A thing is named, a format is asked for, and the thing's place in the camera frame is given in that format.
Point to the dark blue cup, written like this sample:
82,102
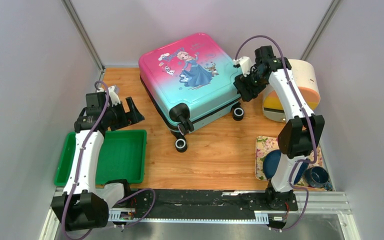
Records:
318,177

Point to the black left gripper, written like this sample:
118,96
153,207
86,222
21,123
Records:
133,117

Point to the floral pattern tray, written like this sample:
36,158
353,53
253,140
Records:
266,144

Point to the dark blue plate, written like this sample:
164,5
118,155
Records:
271,162

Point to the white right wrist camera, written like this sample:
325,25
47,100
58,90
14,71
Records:
245,64

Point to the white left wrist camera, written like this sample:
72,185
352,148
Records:
113,94

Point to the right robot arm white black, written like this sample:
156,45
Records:
303,129

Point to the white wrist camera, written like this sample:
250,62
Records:
245,64
113,94

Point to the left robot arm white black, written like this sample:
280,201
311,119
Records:
81,206

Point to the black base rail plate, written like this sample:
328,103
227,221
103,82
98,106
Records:
188,204

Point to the green plastic tray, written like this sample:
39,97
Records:
122,157

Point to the round pastel drawer cabinet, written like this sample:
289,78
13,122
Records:
305,79

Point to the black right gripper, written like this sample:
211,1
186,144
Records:
242,82

